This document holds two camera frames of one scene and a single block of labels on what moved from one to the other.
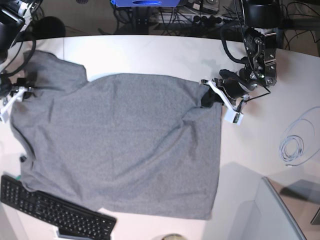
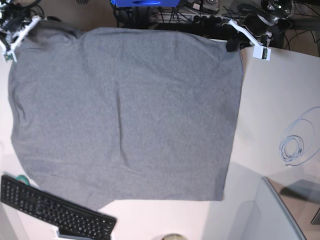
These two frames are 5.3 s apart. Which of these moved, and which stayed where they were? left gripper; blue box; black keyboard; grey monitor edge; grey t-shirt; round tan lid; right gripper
Moved: right gripper; left gripper; grey t-shirt
Stayed: blue box; black keyboard; round tan lid; grey monitor edge
